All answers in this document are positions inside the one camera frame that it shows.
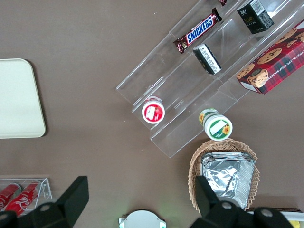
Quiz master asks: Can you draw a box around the cream plastic tray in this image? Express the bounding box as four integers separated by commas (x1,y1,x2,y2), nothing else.
0,58,46,139

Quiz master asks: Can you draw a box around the green lid sunflower cup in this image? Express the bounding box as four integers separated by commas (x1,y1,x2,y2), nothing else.
198,108,233,141

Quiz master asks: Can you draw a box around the clear acrylic bottle rack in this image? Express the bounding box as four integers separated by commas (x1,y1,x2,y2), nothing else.
0,177,53,214

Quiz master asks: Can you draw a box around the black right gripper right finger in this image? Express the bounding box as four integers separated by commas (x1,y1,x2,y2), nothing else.
190,175,246,228

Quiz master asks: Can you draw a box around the clear acrylic stepped display stand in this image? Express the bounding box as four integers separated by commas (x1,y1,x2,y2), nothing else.
115,0,304,159

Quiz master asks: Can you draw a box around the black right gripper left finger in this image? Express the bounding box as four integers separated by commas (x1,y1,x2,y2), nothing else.
33,176,90,228

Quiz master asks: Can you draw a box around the black box with gold print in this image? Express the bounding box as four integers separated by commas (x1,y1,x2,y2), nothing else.
237,0,275,35

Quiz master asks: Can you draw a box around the red lid yogurt cup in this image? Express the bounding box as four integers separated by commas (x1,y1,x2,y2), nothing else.
142,95,166,124

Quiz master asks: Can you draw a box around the red cola bottle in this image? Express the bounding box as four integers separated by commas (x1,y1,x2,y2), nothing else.
4,181,42,216
0,183,22,211

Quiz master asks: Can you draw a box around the silver foil container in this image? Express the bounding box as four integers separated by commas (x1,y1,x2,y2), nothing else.
201,158,255,211
200,152,257,207

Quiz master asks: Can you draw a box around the light wicker basket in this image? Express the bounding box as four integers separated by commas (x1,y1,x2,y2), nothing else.
189,139,261,212

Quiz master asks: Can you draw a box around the small black barcode box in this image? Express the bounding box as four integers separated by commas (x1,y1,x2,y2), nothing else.
192,43,223,76

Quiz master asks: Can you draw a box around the red tartan cookie box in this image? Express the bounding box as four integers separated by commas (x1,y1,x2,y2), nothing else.
236,20,304,95

